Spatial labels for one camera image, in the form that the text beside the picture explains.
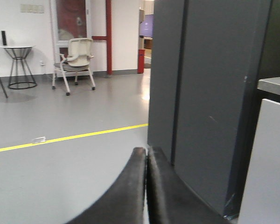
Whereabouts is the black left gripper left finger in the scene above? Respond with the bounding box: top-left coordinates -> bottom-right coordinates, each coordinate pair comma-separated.
68,147 -> 147,224

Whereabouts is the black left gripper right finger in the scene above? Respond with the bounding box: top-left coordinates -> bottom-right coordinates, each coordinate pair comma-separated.
147,147 -> 233,224

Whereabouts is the grey kitchen cabinet counter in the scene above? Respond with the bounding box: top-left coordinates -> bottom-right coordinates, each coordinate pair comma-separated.
238,76 -> 280,224

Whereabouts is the dark grey tall cabinet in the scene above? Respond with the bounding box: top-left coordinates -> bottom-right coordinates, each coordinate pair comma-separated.
148,0 -> 271,217

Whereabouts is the beige rolling office chair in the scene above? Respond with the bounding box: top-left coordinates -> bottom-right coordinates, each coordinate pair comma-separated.
52,37 -> 96,96

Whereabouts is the round wire side table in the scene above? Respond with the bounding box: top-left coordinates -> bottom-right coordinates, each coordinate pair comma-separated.
0,45 -> 37,90

